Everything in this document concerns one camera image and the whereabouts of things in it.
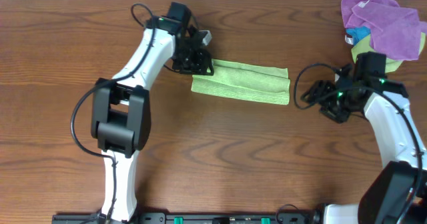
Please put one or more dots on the purple microfiber cloth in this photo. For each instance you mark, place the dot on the purple microfiber cloth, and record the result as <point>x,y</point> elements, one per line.
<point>395,31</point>

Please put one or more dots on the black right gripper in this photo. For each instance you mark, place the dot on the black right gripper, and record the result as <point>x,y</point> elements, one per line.
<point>330,103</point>

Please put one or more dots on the green microfiber cloth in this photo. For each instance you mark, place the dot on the green microfiber cloth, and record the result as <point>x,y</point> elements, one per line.
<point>245,82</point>

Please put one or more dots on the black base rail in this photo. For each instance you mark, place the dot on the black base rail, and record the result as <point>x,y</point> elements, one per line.
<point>292,217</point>

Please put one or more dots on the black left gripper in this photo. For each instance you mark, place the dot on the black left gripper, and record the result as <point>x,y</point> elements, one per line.
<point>195,62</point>

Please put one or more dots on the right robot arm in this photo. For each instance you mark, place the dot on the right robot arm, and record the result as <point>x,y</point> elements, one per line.
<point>398,194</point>

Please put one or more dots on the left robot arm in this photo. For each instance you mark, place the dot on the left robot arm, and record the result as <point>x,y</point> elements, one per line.
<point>121,112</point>

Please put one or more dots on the blue cloth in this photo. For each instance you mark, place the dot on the blue cloth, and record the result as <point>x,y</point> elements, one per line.
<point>355,35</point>

